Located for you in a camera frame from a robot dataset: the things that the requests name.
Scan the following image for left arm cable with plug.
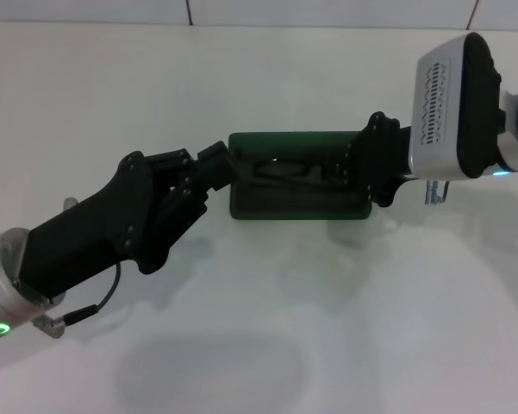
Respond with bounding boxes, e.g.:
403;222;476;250
31;260;122;341

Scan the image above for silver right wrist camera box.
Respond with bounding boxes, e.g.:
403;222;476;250
409;31;504;179

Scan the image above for green glasses case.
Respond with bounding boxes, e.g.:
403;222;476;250
227;129;374;223

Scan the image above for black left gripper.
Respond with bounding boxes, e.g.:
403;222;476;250
15;150;211;306

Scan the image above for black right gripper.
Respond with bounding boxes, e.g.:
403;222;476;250
346;111;415;207

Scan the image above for black glasses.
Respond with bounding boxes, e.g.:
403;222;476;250
251;158;342;189

